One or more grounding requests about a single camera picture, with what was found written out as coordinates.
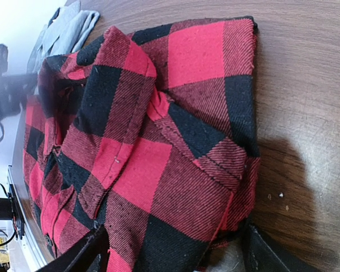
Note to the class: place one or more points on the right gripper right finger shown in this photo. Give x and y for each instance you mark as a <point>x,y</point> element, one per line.
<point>262,253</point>

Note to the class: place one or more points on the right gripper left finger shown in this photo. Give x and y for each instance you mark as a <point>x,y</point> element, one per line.
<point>90,253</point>

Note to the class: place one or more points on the red black plaid shirt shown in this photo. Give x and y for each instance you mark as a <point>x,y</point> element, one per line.
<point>150,134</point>

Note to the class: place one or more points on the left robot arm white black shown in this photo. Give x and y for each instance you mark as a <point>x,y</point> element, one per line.
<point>14,89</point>

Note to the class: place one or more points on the folded grey shirt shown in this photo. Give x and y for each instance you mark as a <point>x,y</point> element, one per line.
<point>65,33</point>

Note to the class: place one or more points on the front aluminium rail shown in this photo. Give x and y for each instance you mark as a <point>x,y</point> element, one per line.
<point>30,239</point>

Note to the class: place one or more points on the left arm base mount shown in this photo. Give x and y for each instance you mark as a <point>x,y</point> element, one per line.
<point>10,211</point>

